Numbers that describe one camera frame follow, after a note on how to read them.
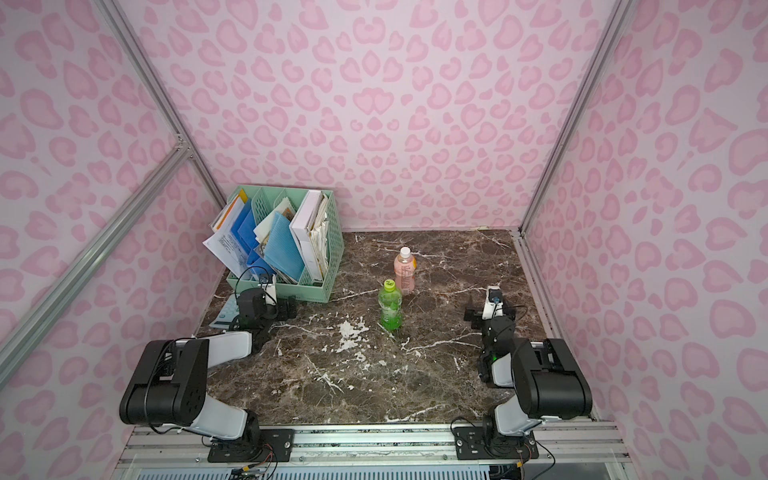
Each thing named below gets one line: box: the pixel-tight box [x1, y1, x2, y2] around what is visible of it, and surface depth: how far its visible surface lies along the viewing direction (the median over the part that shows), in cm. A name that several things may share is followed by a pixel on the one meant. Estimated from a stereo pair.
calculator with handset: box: [209, 293, 239, 330], surface depth 97 cm
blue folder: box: [231, 199, 276, 275], surface depth 95 cm
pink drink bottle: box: [394, 246, 417, 296], surface depth 92 cm
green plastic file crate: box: [226, 185, 345, 303], surface depth 95 cm
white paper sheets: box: [202, 193, 251, 278], surface depth 92 cm
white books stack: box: [289, 190, 329, 284], surface depth 92 cm
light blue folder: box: [264, 211, 305, 282], surface depth 90 cm
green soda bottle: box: [378, 279, 403, 332], surface depth 87 cm
